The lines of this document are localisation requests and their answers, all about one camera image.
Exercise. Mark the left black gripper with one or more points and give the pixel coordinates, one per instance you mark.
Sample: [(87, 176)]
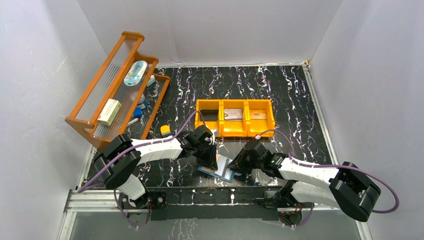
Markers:
[(208, 158)]

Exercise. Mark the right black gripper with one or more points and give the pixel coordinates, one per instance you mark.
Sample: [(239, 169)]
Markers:
[(238, 162)]

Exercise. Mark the blue card holder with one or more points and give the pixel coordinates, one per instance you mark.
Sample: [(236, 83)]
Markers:
[(230, 174)]

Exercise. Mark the white striped credit card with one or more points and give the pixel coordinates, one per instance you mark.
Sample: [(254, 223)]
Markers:
[(222, 163)]

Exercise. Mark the yellow three-compartment bin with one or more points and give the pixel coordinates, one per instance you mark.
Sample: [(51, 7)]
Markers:
[(233, 129)]

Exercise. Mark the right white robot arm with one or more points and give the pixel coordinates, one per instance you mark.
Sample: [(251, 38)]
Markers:
[(345, 188)]

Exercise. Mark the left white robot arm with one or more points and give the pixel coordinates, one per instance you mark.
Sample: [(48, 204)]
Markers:
[(118, 160)]

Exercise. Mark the silver cards in bin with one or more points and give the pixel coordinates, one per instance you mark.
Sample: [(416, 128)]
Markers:
[(233, 114)]

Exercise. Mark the yellow grey eraser block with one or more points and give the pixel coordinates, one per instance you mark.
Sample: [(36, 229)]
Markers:
[(165, 131)]

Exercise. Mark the white pen on shelf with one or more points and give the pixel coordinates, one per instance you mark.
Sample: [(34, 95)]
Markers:
[(133, 121)]

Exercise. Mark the small grey blue item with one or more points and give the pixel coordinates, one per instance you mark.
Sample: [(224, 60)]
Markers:
[(151, 81)]

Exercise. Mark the orange wooden shelf rack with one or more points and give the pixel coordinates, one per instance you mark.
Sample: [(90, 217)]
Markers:
[(108, 83)]

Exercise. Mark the white red small box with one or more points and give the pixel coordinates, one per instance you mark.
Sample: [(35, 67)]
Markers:
[(109, 112)]

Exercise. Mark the light blue oval case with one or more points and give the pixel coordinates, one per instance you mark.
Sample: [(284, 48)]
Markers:
[(135, 73)]

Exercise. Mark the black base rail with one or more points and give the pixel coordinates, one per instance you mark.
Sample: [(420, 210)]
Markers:
[(243, 202)]

